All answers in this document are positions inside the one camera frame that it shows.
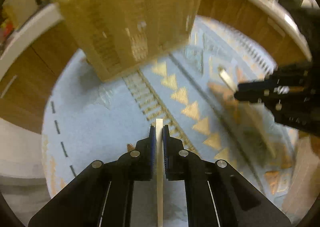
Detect wooden chopstick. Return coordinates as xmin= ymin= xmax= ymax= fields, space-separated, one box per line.
xmin=217 ymin=66 xmax=277 ymax=159
xmin=156 ymin=119 xmax=164 ymax=227

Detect light blue patterned tablecloth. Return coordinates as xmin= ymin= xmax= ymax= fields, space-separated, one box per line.
xmin=41 ymin=15 xmax=301 ymax=227

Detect wooden base cabinets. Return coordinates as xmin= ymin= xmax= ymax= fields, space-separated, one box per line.
xmin=1 ymin=0 xmax=311 ymax=133

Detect tan plastic utensil basket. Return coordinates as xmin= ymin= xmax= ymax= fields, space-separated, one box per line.
xmin=56 ymin=0 xmax=201 ymax=81

